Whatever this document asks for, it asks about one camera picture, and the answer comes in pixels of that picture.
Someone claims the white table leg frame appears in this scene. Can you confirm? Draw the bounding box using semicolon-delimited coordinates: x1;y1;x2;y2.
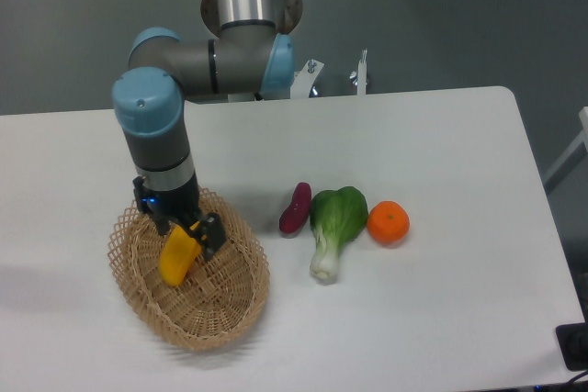
542;106;587;195

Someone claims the purple sweet potato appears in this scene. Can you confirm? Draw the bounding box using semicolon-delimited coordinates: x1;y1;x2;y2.
278;182;312;236

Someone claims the black device at table edge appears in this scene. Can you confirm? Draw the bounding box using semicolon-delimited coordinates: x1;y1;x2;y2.
555;322;587;371

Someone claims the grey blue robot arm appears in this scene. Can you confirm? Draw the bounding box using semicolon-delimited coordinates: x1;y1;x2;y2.
111;0;294;259

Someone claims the orange tangerine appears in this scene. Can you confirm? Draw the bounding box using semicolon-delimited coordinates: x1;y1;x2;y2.
367;200;410;246

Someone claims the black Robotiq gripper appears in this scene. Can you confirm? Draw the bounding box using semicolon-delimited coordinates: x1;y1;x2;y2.
132;174;227;261

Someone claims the woven wicker basket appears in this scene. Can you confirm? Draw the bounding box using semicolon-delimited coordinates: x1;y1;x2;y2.
107;188;270;351

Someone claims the yellow mango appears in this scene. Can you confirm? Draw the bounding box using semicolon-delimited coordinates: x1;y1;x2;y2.
158;226;202;287

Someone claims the green bok choy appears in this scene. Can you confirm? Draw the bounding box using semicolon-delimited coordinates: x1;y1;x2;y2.
310;186;368;283

